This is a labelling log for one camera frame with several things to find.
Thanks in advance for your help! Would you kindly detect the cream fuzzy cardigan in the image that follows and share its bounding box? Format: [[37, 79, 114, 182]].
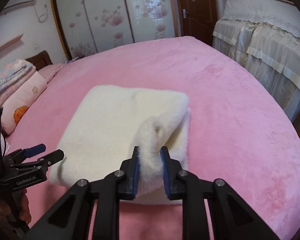
[[49, 85, 190, 205]]

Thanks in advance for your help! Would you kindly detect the left hand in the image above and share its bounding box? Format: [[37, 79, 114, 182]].
[[0, 188, 32, 225]]

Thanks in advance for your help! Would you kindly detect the pink cartoon folded quilt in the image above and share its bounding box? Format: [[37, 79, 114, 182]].
[[1, 72, 47, 135]]

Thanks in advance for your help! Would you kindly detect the pastel floral folded blanket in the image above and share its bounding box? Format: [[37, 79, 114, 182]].
[[0, 59, 36, 107]]

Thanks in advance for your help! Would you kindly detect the dark wooden headboard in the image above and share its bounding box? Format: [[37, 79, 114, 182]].
[[26, 50, 52, 71]]

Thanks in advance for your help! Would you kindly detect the floral sliding wardrobe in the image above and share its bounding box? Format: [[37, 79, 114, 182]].
[[51, 0, 179, 59]]

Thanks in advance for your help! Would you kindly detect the white air conditioner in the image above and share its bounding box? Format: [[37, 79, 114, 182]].
[[1, 0, 37, 14]]

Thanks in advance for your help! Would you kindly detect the dark wooden door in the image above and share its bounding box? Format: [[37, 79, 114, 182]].
[[177, 0, 218, 45]]

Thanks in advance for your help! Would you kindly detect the pink wall shelf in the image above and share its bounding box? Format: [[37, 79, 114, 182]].
[[0, 34, 23, 53]]

